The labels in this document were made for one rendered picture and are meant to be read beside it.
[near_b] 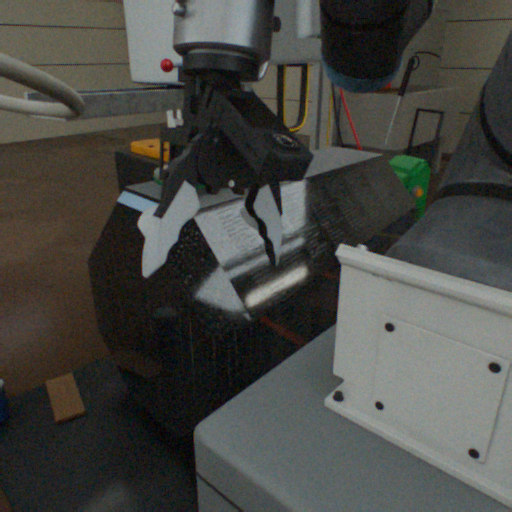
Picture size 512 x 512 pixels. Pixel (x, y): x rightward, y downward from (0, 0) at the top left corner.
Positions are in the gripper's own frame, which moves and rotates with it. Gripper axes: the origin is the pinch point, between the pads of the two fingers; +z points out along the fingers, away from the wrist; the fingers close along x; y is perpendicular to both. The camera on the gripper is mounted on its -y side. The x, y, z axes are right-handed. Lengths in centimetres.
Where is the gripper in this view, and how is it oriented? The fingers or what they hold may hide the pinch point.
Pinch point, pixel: (220, 275)
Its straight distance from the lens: 46.6
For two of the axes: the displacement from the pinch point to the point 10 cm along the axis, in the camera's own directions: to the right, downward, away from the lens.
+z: -0.8, 9.7, 2.1
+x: -8.0, 0.7, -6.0
